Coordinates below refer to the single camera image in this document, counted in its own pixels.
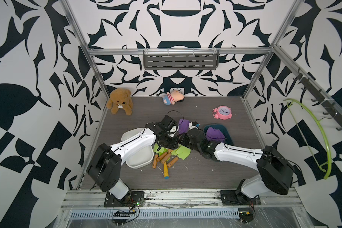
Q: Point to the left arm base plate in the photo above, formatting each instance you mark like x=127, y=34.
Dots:
x=132, y=197

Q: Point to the small plush doll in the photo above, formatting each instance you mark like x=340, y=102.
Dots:
x=172, y=97

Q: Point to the black hook rail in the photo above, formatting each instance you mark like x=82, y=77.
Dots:
x=332, y=109

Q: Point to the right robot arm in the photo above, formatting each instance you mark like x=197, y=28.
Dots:
x=275, y=173

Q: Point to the purple shovel pink handle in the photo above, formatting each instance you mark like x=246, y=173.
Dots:
x=183, y=126

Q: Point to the green shovel wooden handle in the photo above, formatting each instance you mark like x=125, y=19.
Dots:
x=165, y=156
x=157, y=152
x=181, y=153

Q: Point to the green hoop hanger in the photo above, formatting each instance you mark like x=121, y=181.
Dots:
x=309, y=134

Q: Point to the purple scoop pink handle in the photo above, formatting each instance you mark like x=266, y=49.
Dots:
x=213, y=134

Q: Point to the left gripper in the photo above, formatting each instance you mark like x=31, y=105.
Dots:
x=173, y=145

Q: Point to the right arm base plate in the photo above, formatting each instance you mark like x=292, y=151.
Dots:
x=232, y=198

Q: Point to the black connector box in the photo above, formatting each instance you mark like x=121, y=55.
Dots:
x=246, y=216

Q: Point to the pink alarm clock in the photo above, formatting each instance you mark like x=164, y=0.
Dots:
x=222, y=113

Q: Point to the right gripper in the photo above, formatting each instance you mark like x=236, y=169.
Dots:
x=182, y=137

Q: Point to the brown teddy bear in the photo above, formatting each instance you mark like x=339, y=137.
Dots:
x=120, y=98

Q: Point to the teal storage box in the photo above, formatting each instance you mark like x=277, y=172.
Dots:
x=224, y=130

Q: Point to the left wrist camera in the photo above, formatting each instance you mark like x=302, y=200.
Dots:
x=171, y=125

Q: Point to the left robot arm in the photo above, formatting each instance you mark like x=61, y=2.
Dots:
x=105, y=165

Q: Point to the white storage tray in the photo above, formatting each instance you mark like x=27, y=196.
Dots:
x=143, y=157

